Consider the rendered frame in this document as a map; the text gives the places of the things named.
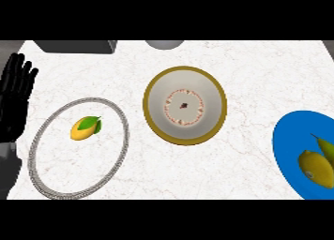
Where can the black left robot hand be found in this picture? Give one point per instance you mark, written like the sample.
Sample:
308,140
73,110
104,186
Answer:
8,103

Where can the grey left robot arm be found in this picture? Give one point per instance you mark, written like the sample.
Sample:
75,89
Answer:
1,168

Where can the white plate with grey rim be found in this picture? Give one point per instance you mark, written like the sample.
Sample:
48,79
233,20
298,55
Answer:
58,156

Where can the white bowl with gold rim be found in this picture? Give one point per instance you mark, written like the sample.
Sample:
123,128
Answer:
185,105

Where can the blue plate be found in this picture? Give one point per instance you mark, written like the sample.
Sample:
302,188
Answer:
293,137

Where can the green pear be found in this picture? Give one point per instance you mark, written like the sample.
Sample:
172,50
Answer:
333,151

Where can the yellow lemon with green leaves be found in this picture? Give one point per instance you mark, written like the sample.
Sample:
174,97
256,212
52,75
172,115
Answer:
82,131

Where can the dark grey box appliance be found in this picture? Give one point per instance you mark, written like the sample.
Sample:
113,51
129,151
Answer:
77,46

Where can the grey round object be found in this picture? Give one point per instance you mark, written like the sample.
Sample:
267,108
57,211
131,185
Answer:
165,44

